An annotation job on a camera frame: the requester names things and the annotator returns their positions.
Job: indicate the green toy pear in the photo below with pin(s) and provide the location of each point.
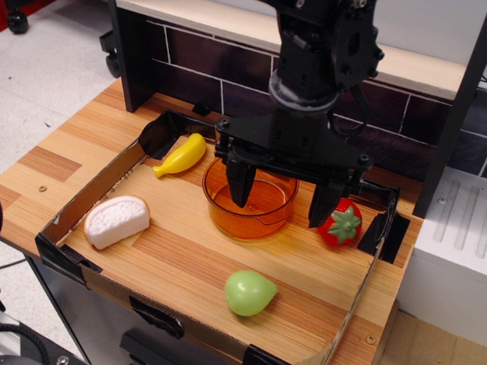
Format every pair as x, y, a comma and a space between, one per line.
248, 293

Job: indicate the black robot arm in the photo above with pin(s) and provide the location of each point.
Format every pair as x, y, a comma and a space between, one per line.
328, 48

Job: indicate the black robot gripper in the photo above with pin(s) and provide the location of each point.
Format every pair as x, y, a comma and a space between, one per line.
302, 144

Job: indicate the cardboard fence with black tape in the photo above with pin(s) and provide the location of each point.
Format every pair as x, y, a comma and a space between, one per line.
176, 270

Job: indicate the red toy strawberry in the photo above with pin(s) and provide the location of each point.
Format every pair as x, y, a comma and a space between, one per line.
343, 226

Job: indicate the white toy sink unit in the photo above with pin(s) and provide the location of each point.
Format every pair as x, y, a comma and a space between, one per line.
445, 281

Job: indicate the yellow toy banana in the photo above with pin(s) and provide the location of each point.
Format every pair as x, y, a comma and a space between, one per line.
184, 157

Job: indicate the white toy sushi piece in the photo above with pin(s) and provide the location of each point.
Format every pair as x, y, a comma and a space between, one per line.
116, 219

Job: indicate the dark brick pattern backsplash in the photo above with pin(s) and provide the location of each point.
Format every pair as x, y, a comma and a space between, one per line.
232, 79

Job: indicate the orange transparent plastic pot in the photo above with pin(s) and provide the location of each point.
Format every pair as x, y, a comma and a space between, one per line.
269, 206

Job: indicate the black caster wheel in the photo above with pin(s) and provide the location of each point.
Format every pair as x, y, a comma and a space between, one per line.
108, 45
17, 22

